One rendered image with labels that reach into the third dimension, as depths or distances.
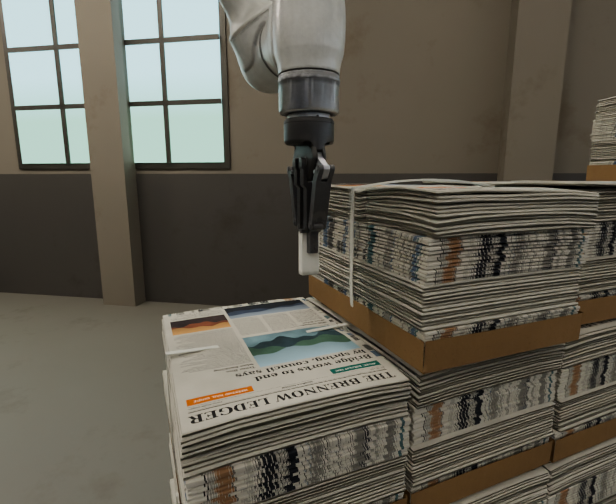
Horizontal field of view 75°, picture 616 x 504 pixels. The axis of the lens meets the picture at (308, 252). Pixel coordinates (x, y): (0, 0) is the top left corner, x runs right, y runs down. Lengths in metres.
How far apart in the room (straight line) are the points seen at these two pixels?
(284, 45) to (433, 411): 0.54
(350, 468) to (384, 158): 2.69
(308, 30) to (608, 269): 0.61
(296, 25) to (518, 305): 0.48
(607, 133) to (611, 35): 2.15
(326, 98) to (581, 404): 0.66
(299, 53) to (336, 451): 0.51
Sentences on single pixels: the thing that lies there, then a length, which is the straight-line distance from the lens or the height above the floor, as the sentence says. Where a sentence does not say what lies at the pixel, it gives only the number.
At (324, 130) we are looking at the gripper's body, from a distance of 0.60.
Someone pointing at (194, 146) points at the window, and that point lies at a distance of 3.42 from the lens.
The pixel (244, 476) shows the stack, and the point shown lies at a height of 0.75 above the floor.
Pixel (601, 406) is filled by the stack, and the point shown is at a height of 0.68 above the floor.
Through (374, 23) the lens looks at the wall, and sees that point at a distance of 3.27.
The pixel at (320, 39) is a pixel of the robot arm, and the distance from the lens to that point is 0.60.
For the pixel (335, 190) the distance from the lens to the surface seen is 0.71.
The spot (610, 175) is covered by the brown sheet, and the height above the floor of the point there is 1.08.
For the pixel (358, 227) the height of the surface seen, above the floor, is 1.00.
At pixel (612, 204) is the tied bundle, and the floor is 1.03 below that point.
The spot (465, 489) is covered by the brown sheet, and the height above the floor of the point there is 0.62.
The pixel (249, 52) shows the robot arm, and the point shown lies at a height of 1.28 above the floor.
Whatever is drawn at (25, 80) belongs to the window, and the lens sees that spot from 4.34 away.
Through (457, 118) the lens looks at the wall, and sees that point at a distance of 3.16.
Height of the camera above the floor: 1.08
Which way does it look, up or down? 11 degrees down
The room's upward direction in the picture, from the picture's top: straight up
